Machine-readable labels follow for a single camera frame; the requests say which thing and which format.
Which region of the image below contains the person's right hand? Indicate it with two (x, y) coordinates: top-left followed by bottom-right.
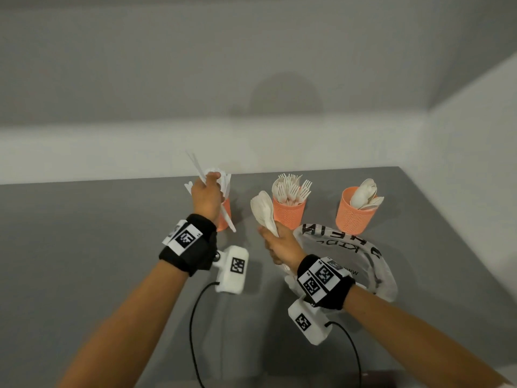
(257, 226), (307, 268)

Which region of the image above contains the orange mesh cup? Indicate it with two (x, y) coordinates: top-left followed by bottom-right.
(336, 186), (379, 235)
(216, 197), (232, 233)
(272, 196), (306, 231)

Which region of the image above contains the bunch of white plastic spoons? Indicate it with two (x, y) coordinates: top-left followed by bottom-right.
(350, 178), (385, 211)

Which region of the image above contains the black marker wristband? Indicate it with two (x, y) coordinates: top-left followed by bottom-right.
(297, 254), (356, 311)
(158, 213), (218, 278)

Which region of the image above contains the white plastic knife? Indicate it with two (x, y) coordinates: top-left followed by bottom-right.
(187, 152), (209, 184)
(185, 151), (237, 234)

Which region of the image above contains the person's left forearm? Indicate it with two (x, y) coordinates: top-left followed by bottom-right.
(56, 260), (190, 388)

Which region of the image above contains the clear plastic bag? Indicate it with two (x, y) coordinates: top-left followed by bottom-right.
(284, 223), (399, 303)

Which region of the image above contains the person's left hand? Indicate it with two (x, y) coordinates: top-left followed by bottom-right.
(190, 171), (225, 222)

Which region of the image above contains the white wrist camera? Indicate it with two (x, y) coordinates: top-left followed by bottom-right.
(287, 296), (333, 346)
(214, 245), (250, 295)

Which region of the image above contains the person's right forearm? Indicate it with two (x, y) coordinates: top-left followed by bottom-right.
(345, 286), (509, 388)

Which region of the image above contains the bunch of white plastic forks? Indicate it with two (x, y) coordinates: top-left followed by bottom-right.
(271, 172), (313, 206)

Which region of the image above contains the black camera cable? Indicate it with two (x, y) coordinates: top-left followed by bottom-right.
(325, 321), (362, 388)
(189, 281), (221, 388)

